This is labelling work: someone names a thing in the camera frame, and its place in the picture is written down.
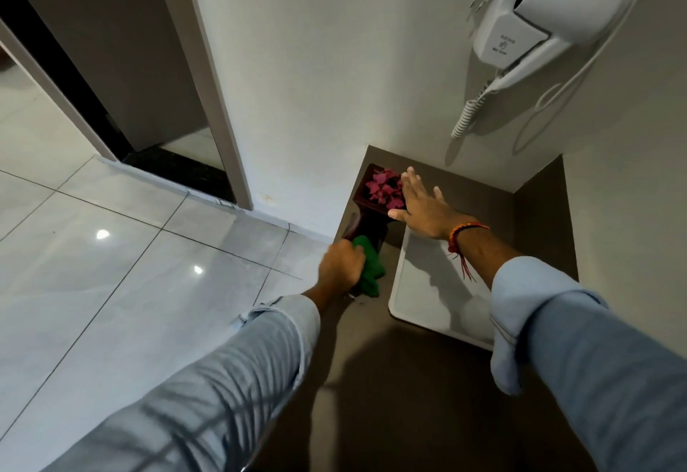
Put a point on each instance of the white door frame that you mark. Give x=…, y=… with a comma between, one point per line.
x=206, y=80

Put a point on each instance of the person's right forearm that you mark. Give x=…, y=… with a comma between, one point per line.
x=579, y=359

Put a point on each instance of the person's right hand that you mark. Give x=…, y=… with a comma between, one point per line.
x=429, y=214

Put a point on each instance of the orange thread wristband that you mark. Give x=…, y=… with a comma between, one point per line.
x=462, y=232

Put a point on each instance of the pink artificial flowers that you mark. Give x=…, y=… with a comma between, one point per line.
x=384, y=191

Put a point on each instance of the green cleaning cloth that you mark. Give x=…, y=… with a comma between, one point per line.
x=372, y=268

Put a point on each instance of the white rectangular tray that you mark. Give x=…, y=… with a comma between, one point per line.
x=429, y=284

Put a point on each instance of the person's right thumb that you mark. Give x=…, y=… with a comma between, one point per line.
x=398, y=214

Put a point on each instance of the white hair dryer wall holder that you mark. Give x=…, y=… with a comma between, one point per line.
x=504, y=42

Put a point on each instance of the person's left forearm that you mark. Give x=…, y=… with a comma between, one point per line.
x=214, y=391

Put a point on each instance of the dark brown square vase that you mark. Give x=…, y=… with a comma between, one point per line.
x=370, y=222

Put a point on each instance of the person's left hand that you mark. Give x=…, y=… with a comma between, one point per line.
x=339, y=267

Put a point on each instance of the person's right little finger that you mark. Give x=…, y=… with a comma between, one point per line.
x=440, y=195

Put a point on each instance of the person's left fingers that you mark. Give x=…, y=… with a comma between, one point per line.
x=358, y=265

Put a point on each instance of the grey door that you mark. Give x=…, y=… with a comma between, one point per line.
x=107, y=42

